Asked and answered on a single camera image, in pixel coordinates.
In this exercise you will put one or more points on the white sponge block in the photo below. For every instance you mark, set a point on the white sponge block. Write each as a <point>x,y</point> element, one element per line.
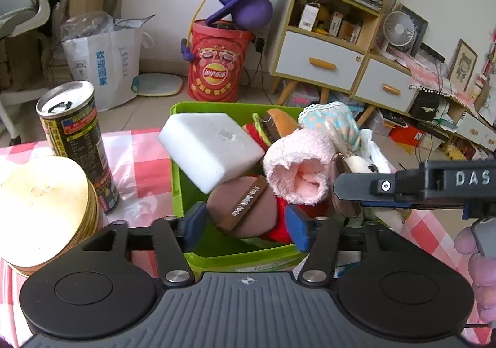
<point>209,146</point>

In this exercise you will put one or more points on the black picture frame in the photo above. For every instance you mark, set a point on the black picture frame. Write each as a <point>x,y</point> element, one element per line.
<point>420,24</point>

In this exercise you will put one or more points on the white paper bag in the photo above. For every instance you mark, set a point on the white paper bag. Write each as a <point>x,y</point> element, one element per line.
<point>104,65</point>

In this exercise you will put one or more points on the wooden picture frame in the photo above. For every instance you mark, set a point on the wooden picture frame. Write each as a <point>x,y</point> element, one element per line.
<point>463,65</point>

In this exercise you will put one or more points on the pink plush doll blue dress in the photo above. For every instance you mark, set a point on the pink plush doll blue dress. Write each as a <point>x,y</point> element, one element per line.
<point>298,162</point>

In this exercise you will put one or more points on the hamburger plush toy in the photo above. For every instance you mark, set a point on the hamburger plush toy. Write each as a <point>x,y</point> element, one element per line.
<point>277,125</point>

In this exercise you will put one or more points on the white floor scale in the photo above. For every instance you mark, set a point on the white floor scale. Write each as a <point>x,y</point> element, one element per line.
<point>159,84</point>

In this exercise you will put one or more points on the clear plastic storage box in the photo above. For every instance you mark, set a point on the clear plastic storage box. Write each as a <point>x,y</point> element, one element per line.
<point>304,94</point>

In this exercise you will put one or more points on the person's right hand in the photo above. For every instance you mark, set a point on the person's right hand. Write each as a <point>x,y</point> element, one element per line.
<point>482,278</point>

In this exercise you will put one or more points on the white plush toy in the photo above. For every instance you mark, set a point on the white plush toy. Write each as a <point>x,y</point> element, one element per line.
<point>362,164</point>

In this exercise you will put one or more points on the wooden cabinet white drawers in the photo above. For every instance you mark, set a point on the wooden cabinet white drawers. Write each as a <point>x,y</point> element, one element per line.
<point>317,57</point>

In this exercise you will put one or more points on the brown round cushion puff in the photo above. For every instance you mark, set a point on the brown round cushion puff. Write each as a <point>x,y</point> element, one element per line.
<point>236,208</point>

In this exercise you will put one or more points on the red white checkered tablecloth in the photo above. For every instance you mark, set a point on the red white checkered tablecloth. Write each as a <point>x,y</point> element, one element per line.
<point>143,162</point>

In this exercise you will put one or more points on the purple ball toy with disc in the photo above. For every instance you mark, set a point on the purple ball toy with disc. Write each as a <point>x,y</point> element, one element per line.
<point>248,11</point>

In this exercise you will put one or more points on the black and yellow drink can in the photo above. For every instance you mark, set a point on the black and yellow drink can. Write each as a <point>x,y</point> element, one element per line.
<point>79,146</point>

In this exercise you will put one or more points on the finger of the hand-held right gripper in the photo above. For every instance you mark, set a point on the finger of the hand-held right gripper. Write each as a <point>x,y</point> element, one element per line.
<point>356,189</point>

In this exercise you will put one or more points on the low white side cabinet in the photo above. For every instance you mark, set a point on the low white side cabinet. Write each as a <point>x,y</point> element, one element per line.
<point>465,123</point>

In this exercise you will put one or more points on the green plastic bin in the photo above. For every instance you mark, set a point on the green plastic bin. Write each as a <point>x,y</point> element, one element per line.
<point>178,193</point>

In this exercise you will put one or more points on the red printed bucket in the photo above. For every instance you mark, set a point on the red printed bucket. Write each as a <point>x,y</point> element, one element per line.
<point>217,65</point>

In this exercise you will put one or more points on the jar with gold lid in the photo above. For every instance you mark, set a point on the jar with gold lid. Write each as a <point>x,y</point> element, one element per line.
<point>42,212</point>

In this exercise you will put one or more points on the pink cloth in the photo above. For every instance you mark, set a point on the pink cloth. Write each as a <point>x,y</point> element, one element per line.
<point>418,69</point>

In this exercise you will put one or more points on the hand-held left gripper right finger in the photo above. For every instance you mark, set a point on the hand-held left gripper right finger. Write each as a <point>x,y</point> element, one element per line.
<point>299,228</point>

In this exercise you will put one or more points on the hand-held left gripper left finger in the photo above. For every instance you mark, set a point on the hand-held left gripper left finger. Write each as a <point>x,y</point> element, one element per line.
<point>194,223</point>

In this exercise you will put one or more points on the small white fan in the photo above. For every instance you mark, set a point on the small white fan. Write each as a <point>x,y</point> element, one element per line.
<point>399,32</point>

